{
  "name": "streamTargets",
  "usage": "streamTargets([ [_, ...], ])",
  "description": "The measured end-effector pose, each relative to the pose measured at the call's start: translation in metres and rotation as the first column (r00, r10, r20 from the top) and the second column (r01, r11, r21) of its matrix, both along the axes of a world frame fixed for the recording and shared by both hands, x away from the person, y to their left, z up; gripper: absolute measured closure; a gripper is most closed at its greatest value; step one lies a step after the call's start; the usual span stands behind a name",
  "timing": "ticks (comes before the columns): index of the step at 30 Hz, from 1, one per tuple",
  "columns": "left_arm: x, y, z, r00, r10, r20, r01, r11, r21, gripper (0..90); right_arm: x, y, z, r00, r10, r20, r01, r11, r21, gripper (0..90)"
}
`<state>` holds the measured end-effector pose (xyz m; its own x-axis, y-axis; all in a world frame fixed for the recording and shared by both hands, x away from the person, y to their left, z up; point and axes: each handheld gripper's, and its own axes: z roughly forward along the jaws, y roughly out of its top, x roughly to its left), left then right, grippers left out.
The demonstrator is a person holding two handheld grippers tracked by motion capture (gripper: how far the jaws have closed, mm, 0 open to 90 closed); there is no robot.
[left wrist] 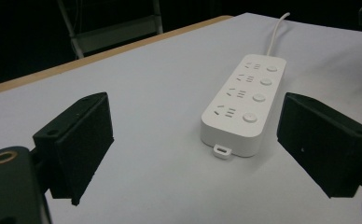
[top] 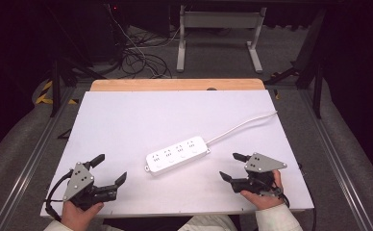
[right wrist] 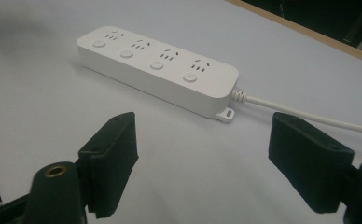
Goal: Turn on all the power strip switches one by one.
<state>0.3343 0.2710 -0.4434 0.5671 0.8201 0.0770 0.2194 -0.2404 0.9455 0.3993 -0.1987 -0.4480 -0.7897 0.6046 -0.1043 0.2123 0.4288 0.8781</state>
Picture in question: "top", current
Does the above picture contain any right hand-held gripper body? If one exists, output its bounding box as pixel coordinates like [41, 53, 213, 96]
[230, 152, 288, 197]

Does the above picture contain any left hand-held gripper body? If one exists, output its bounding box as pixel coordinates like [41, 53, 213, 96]
[62, 162, 119, 212]

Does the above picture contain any person's left hand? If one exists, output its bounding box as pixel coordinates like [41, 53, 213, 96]
[60, 200, 106, 231]

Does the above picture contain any person's right hand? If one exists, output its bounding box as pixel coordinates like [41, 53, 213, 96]
[239, 169, 286, 212]

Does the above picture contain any white power strip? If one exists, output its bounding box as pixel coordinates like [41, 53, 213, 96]
[143, 135, 212, 177]

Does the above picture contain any white table board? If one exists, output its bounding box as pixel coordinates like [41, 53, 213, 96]
[39, 90, 315, 218]

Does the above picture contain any yellow black hazard tape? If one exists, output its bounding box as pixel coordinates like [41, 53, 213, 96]
[35, 79, 80, 106]

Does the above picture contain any black tripod stand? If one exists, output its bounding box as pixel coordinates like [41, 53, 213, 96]
[44, 5, 108, 118]

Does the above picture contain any wooden table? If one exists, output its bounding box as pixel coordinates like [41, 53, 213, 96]
[89, 78, 266, 92]

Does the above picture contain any black metal stand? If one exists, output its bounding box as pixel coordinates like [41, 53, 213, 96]
[263, 9, 327, 120]

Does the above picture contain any white power strip cable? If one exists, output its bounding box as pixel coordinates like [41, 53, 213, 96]
[205, 110, 279, 146]

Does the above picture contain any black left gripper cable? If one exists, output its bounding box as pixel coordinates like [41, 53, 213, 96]
[44, 168, 75, 223]

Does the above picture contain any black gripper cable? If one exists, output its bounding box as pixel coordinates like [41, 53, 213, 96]
[271, 181, 291, 209]
[44, 168, 75, 223]

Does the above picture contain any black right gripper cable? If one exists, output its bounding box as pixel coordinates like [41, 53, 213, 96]
[271, 181, 291, 209]

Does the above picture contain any aluminium floor rail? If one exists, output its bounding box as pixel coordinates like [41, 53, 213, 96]
[297, 89, 373, 231]
[0, 86, 81, 231]

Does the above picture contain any bundle of black floor cables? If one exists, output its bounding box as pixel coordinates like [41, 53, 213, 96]
[118, 27, 177, 80]

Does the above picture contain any thin white floor cable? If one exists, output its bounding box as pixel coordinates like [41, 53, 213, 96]
[105, 3, 183, 80]

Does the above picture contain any white metal stand frame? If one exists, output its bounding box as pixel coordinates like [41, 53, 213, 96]
[175, 4, 268, 74]

